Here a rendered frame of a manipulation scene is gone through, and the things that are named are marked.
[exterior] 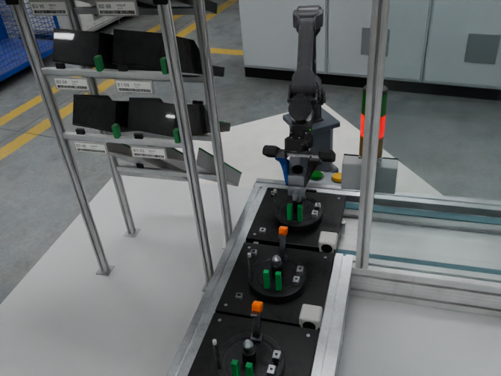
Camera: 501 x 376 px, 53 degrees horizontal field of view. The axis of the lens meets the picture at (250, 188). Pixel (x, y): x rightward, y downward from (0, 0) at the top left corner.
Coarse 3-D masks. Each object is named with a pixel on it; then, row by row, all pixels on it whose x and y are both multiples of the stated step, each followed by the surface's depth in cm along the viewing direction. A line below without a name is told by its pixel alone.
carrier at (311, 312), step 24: (240, 264) 126; (264, 264) 123; (288, 264) 122; (312, 264) 124; (240, 288) 119; (264, 288) 116; (288, 288) 116; (312, 288) 118; (216, 312) 115; (240, 312) 113; (264, 312) 113; (288, 312) 112; (312, 312) 109
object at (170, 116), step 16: (128, 112) 118; (144, 112) 116; (160, 112) 114; (192, 112) 119; (128, 128) 119; (144, 128) 117; (160, 128) 115; (192, 128) 121; (208, 128) 127; (224, 128) 136
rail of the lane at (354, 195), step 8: (256, 184) 156; (264, 184) 156; (272, 184) 156; (280, 184) 156; (312, 184) 154; (320, 184) 154; (328, 184) 154; (320, 192) 151; (328, 192) 150; (336, 192) 150; (344, 192) 149; (352, 192) 149; (352, 200) 149
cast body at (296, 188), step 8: (296, 168) 131; (304, 168) 133; (288, 176) 131; (296, 176) 130; (304, 176) 130; (296, 184) 131; (288, 192) 133; (296, 192) 131; (304, 192) 132; (296, 200) 131
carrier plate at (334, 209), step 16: (272, 208) 144; (336, 208) 142; (256, 224) 139; (272, 224) 138; (320, 224) 137; (336, 224) 136; (256, 240) 134; (272, 240) 133; (288, 240) 132; (304, 240) 132
